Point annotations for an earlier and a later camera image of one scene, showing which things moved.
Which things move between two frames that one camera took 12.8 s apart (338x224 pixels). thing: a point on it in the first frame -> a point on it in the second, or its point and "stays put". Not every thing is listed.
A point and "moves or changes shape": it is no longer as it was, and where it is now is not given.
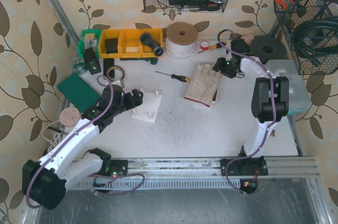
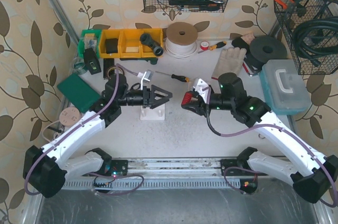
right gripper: (220, 66) -> (200, 105)
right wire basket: (311, 26) stays put
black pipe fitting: (145, 38) stays put
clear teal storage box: (299, 99) stays put
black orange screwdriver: (182, 78) stays put
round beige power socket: (69, 116) stays put
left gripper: (128, 100) -> (147, 97)
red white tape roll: (204, 45) stays put
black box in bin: (111, 45) stays put
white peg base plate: (148, 110) moves or changes shape
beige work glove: (202, 84) moves or changes shape
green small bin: (89, 38) stays put
